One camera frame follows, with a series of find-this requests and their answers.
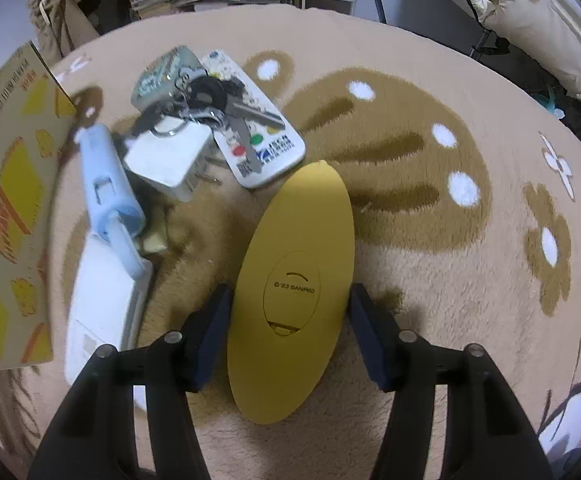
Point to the white remote control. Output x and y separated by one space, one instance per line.
275 155

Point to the white flat box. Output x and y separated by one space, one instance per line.
105 310

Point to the key bunch with black heads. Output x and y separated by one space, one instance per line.
205 92

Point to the yellow oval plastic case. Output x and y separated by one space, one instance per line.
290 240

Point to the white power adapter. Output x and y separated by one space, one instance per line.
163 160

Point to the white puffy jacket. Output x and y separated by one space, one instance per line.
530 15

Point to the beige coat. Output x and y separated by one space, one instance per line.
65 15

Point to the printed cardboard box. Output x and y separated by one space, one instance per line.
15 210

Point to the light blue handheld device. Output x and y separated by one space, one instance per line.
100 170

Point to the green cartoon earbud case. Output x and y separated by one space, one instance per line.
158 77

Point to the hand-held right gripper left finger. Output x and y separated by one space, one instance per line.
213 340

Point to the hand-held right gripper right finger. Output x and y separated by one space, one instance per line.
370 340

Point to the black metal stand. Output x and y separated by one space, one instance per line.
490 45

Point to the small pale yellow object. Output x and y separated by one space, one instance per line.
154 240

